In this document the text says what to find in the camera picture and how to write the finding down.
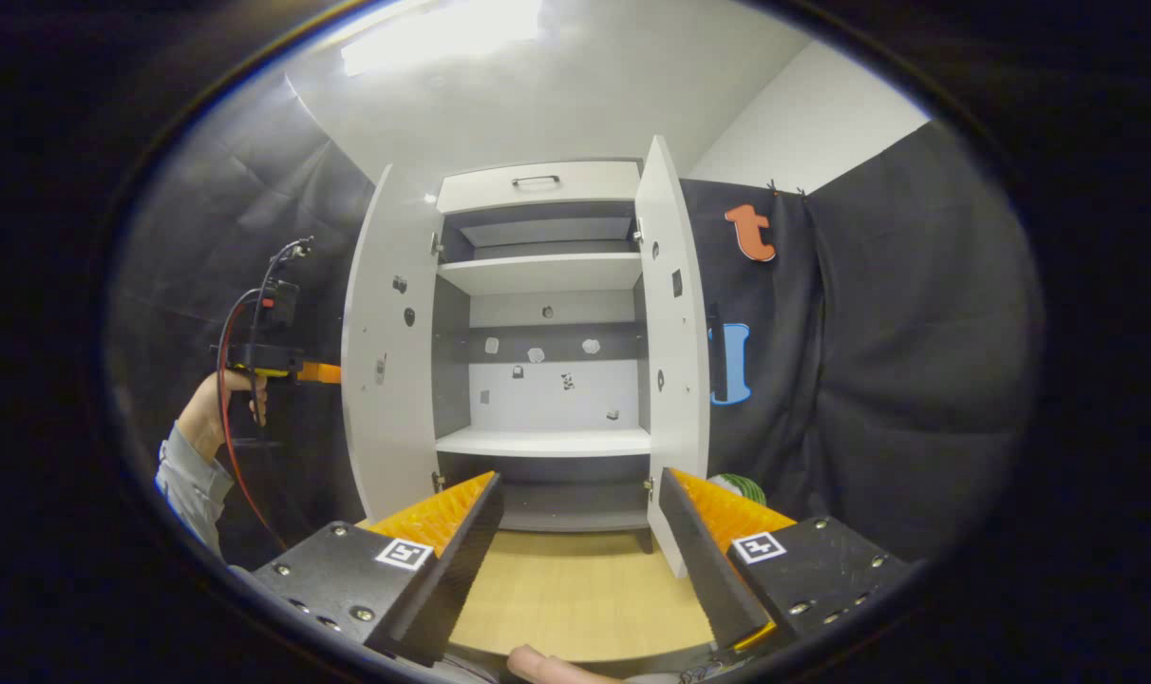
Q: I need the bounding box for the beige cabinet drawer front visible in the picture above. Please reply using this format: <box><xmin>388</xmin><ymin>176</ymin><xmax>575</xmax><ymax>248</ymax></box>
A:
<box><xmin>436</xmin><ymin>160</ymin><xmax>643</xmax><ymax>215</ymax></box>

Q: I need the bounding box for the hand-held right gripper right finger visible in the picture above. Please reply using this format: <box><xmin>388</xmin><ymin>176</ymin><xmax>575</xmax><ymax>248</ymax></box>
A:
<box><xmin>658</xmin><ymin>467</ymin><xmax>909</xmax><ymax>652</ymax></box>

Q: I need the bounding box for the headphone sticker shoe cabinet door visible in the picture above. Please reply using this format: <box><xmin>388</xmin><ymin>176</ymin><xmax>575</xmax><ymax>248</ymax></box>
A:
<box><xmin>634</xmin><ymin>135</ymin><xmax>711</xmax><ymax>579</ymax></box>

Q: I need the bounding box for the red cable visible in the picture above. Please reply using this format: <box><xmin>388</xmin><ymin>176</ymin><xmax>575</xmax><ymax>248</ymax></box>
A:
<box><xmin>216</xmin><ymin>288</ymin><xmax>292</xmax><ymax>554</ymax></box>

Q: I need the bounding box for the white cabinet shelf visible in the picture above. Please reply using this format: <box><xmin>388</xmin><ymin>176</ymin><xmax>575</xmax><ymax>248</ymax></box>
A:
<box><xmin>438</xmin><ymin>252</ymin><xmax>643</xmax><ymax>295</ymax></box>
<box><xmin>435</xmin><ymin>426</ymin><xmax>652</xmax><ymax>459</ymax></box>

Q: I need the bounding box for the black cable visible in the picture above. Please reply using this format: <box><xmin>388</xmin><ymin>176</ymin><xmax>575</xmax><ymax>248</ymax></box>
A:
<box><xmin>248</xmin><ymin>237</ymin><xmax>313</xmax><ymax>343</ymax></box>

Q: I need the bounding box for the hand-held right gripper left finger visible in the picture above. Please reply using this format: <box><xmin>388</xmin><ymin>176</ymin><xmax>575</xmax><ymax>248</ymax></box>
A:
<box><xmin>251</xmin><ymin>470</ymin><xmax>505</xmax><ymax>666</ymax></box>

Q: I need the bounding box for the camera sticker shoe cabinet door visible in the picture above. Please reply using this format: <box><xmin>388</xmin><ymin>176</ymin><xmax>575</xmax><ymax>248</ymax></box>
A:
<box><xmin>341</xmin><ymin>163</ymin><xmax>443</xmax><ymax>523</ymax></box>

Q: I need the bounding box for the watermelon slice toy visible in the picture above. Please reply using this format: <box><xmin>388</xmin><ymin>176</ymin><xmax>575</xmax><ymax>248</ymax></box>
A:
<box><xmin>708</xmin><ymin>473</ymin><xmax>768</xmax><ymax>509</ymax></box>

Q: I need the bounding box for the black backdrop cloth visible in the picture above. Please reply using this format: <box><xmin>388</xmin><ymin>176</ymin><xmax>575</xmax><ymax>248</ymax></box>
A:
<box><xmin>105</xmin><ymin>71</ymin><xmax>1047</xmax><ymax>571</ymax></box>

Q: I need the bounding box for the beige double-door shoe cabinet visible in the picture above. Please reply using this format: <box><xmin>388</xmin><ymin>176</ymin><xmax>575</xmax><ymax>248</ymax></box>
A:
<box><xmin>431</xmin><ymin>157</ymin><xmax>654</xmax><ymax>554</ymax></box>

